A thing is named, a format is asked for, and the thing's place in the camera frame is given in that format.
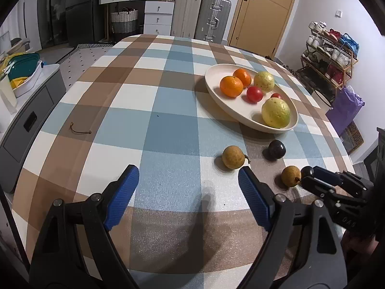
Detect dark plum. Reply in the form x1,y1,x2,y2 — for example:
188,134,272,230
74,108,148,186
301,166,314,178
268,140,287,160

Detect brown round pear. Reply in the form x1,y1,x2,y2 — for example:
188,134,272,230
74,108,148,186
222,145,250,170

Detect large yellow guava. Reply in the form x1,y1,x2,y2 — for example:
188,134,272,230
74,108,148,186
261,97,291,129

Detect red tomato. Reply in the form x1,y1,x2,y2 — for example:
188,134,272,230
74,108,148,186
246,86,264,104
271,93,282,99

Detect green yellow guava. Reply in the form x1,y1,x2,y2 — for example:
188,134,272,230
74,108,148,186
254,71,275,93

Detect large orange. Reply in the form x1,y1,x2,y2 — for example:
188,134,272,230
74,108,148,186
220,76,244,99

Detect small orange mandarin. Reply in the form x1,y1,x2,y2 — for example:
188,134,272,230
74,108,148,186
233,68,252,88

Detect person right hand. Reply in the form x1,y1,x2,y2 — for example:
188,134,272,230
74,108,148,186
341,230,378,278

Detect patterned door mat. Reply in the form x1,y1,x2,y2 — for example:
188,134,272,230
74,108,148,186
340,121,364,155

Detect cream trash bin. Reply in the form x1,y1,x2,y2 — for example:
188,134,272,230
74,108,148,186
311,90,331,113

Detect purple plastic bag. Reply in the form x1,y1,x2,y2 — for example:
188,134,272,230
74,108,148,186
326,85,365,136

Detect small brown twig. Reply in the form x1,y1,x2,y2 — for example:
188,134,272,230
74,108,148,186
69,122,92,135

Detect checkered tablecloth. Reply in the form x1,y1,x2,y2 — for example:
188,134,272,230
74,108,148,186
13,35,353,288

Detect cream round plate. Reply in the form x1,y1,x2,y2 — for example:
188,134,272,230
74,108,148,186
205,64,299,134

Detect wooden shoe rack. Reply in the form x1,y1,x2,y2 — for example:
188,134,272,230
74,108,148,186
301,21,359,92

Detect grey side cabinet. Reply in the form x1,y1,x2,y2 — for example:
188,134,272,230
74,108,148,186
1,64,66,193

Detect white basin with items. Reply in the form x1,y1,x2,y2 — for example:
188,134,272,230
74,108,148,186
5,53,44,98

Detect woven laundry basket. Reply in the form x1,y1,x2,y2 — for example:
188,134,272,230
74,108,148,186
111,8,138,34

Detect wooden door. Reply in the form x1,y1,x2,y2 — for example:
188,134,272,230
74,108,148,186
228,0,295,58

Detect silver suitcase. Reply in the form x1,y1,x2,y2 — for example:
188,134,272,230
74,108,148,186
194,0,232,44

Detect white drawer desk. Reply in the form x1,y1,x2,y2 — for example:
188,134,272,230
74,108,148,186
99,0,174,35

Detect black refrigerator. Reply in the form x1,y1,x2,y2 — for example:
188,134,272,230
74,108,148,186
37,0,104,48

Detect beige suitcase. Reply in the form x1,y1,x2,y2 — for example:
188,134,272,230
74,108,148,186
170,0,202,39

